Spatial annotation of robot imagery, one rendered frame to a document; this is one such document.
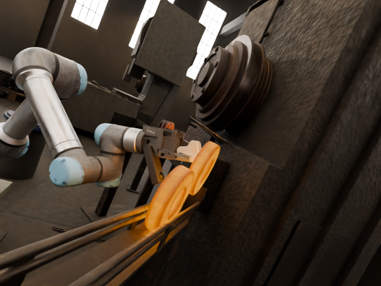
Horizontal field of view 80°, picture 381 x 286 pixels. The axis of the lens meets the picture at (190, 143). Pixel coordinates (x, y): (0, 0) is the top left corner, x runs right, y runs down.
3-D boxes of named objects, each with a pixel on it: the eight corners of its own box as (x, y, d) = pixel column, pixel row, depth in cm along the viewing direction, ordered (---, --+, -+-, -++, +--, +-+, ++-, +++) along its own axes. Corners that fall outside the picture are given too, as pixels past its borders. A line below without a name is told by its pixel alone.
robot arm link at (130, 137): (121, 151, 66) (135, 151, 74) (134, 154, 65) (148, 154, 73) (125, 126, 66) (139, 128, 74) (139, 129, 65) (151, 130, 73)
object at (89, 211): (102, 202, 179) (136, 118, 171) (119, 222, 164) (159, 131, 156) (77, 204, 163) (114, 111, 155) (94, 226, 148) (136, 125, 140)
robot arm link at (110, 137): (106, 147, 77) (110, 122, 77) (134, 154, 74) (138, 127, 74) (89, 147, 70) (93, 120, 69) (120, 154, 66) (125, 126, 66)
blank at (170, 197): (198, 177, 59) (187, 171, 60) (189, 165, 44) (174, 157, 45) (169, 232, 56) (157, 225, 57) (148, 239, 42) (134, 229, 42)
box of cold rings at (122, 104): (120, 138, 418) (136, 98, 409) (122, 151, 342) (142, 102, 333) (60, 117, 377) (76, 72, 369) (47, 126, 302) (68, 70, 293)
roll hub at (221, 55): (193, 103, 125) (214, 54, 121) (210, 107, 98) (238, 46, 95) (183, 99, 123) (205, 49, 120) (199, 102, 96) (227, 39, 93)
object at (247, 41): (197, 123, 138) (229, 50, 133) (229, 141, 94) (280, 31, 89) (187, 119, 136) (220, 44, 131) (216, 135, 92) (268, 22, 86)
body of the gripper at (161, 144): (177, 131, 61) (139, 124, 65) (172, 162, 62) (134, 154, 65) (186, 132, 69) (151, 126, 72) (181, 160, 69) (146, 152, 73)
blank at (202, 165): (223, 148, 70) (213, 143, 71) (216, 143, 55) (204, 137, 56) (199, 192, 71) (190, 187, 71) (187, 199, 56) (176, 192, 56)
